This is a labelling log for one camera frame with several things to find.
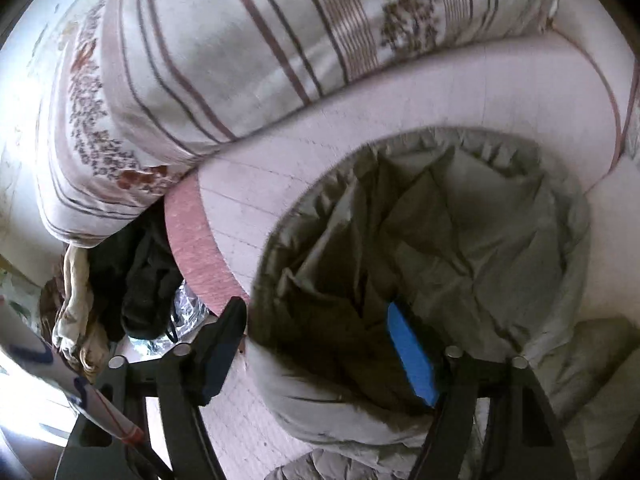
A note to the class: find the striped floral pillow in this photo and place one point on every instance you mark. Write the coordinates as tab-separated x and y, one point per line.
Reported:
200	60

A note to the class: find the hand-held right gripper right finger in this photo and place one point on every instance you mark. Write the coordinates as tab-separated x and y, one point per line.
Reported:
412	355

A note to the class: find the silver foil bag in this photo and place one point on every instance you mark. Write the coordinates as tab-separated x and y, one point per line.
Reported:
185	320

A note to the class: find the grey puffer jacket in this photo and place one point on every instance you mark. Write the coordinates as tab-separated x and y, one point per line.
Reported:
450	240

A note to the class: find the beige brown crumpled cloth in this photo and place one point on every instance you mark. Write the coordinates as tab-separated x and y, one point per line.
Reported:
75	300

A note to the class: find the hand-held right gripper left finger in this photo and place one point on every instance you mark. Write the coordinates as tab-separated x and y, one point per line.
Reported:
216	360

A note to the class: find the white pole with blue print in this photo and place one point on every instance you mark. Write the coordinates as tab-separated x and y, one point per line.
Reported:
60	375

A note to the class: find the pink checked bed sheet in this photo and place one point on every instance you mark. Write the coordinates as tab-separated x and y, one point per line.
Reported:
500	90

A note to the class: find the black garment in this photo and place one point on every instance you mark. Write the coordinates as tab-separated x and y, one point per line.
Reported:
145	280

